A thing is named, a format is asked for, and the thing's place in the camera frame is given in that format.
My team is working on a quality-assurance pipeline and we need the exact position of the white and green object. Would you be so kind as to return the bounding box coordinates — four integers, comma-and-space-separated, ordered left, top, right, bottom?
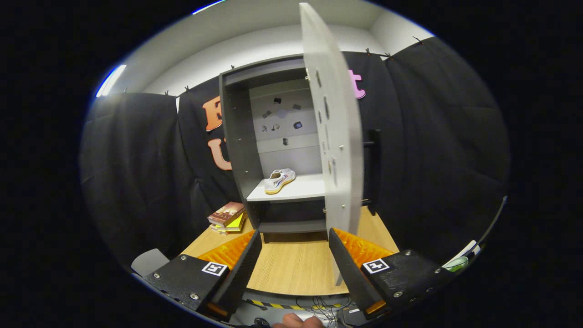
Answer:
442, 241, 481, 273

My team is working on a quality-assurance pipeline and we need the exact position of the white canvas shoe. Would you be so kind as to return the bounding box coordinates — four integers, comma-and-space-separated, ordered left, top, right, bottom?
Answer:
264, 168, 297, 195

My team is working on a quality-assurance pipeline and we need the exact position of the yellow black striped strip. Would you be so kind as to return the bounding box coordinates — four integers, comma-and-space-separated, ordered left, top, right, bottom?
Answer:
246, 298, 343, 311

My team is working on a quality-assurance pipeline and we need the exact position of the long ceiling light strip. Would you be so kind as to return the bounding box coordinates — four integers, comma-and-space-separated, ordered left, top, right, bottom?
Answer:
95, 64, 127, 97

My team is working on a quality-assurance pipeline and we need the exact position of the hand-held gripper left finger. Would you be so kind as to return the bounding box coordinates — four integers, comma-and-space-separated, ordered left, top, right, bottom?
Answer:
132, 229, 263, 323

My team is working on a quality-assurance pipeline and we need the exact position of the row of black cloth clips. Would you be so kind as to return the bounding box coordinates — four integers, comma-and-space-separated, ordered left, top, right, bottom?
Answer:
123, 36, 424, 98

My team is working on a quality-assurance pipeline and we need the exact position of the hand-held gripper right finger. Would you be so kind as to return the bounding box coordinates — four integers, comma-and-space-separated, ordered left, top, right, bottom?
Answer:
328, 228, 456, 322

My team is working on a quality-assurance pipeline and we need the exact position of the beige shoe cabinet door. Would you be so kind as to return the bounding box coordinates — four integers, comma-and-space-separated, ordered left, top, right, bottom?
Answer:
298, 2, 382, 287

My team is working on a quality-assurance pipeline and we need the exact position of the brown cover book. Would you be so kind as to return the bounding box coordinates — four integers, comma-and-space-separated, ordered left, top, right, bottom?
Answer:
207, 202, 245, 227

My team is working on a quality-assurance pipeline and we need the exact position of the rectangular ceiling light panel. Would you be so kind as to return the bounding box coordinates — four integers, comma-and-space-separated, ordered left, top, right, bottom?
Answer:
191, 0, 227, 15

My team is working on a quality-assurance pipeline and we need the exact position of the black backdrop cloth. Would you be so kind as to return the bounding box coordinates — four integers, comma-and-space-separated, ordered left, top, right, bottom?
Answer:
80, 36, 511, 269

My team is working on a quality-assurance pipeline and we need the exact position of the dark grey shoe cabinet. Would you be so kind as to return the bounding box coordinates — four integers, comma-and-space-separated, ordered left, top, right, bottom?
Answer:
220, 54, 328, 242

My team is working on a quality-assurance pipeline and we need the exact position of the yellow book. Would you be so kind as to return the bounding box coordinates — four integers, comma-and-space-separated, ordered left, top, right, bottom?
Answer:
214, 213, 247, 232

